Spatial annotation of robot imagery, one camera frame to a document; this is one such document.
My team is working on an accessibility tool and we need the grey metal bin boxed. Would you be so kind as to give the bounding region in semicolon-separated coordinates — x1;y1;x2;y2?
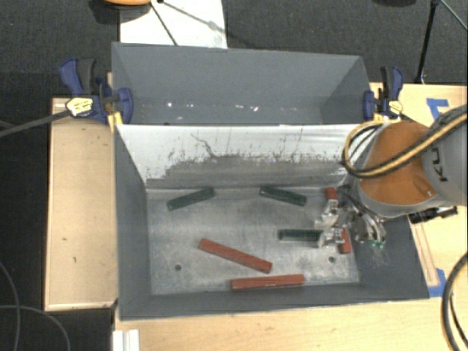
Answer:
110;41;431;321

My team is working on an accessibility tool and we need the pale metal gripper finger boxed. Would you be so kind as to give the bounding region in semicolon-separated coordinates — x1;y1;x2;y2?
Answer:
317;226;347;249
314;198;347;230

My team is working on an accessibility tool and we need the dark green flat block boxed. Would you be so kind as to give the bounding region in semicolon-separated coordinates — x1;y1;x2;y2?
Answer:
259;185;308;208
277;228;325;249
166;186;216;212

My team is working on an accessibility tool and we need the pale wood flat board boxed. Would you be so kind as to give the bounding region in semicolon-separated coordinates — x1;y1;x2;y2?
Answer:
43;97;120;312

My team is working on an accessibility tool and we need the black cylinder on white bracket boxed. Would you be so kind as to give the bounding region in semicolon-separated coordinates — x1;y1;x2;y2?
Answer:
407;205;458;224

